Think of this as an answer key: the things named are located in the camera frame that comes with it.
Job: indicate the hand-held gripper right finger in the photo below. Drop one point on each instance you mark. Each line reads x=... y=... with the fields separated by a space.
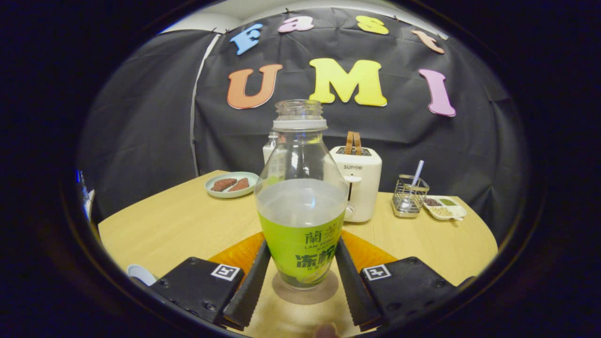
x=354 y=291

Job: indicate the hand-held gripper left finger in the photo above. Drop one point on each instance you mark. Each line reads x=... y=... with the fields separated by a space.
x=251 y=291

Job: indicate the round brown coaster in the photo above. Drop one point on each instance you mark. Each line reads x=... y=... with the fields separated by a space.
x=324 y=293

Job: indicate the green label juice bottle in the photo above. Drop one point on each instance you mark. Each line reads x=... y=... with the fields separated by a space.
x=303 y=253

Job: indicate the pale grey cup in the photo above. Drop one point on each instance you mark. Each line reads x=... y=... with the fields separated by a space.
x=141 y=273

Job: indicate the capped green label bottle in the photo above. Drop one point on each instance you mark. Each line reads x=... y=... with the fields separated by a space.
x=267 y=152

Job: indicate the wooden table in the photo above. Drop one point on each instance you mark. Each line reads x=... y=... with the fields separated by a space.
x=188 y=225

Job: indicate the pale green plate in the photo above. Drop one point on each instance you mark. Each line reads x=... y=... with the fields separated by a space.
x=232 y=194

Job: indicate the white toaster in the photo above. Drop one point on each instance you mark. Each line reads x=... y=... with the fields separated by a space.
x=364 y=188

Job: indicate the brown food piece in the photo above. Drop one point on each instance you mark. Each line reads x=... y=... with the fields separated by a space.
x=240 y=184
x=223 y=184

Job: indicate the white divided dish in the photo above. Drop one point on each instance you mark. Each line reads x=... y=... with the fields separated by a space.
x=450 y=213

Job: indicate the purple striped straw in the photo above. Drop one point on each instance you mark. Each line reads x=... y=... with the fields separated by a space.
x=418 y=171

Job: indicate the brown bread slice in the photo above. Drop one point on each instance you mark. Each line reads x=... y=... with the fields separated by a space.
x=353 y=143

